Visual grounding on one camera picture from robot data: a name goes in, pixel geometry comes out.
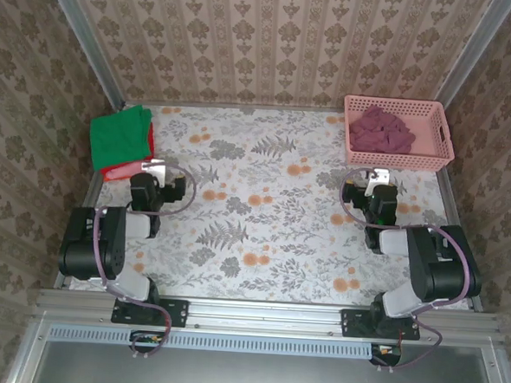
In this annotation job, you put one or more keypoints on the green folded t-shirt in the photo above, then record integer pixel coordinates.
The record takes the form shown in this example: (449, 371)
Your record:
(116, 135)

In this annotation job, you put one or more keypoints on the pink plastic perforated basket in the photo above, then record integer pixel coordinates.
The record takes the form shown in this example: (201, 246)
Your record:
(392, 160)

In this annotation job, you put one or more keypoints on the maroon t-shirt with shine print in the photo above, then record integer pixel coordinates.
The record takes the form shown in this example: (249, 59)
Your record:
(380, 132)

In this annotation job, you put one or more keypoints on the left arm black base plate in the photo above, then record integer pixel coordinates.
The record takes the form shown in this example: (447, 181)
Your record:
(178, 312)

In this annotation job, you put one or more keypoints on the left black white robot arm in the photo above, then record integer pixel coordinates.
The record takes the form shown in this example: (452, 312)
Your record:
(83, 242)

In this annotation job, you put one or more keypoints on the aluminium mounting rail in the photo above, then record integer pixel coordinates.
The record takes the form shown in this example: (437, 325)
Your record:
(265, 315)

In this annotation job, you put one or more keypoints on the aluminium table end rail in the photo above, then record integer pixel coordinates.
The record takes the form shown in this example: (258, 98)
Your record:
(243, 106)

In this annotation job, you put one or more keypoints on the red folded t-shirt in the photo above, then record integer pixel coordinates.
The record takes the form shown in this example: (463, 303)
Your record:
(120, 172)

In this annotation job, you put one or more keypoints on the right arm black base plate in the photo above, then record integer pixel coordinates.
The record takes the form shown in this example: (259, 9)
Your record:
(351, 323)

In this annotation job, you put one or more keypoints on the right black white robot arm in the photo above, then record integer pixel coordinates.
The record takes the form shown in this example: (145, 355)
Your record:
(441, 272)

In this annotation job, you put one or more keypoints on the aluminium frame post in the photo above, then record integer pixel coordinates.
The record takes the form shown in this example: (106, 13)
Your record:
(82, 37)
(477, 49)

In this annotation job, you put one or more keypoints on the floral print table cover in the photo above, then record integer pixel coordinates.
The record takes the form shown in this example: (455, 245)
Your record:
(281, 202)

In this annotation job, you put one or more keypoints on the grey sheet metal panel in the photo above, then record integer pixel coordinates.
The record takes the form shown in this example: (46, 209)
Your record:
(248, 377)

